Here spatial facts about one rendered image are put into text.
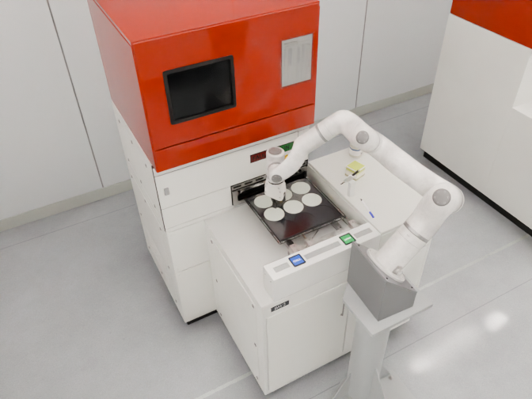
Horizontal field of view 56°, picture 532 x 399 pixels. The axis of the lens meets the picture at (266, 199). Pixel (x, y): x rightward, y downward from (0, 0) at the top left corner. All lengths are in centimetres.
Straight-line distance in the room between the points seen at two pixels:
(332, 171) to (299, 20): 81
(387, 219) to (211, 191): 85
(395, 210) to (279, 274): 67
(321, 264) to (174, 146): 81
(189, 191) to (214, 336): 103
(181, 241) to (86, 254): 126
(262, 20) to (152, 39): 45
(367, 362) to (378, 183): 87
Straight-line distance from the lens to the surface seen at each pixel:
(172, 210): 245
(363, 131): 207
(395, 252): 206
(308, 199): 254
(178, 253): 265
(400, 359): 308
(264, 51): 217
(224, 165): 242
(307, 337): 256
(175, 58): 202
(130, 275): 351
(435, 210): 199
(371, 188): 254
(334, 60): 450
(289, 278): 213
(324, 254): 219
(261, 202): 252
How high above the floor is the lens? 255
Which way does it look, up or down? 41 degrees down
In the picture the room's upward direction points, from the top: 1 degrees counter-clockwise
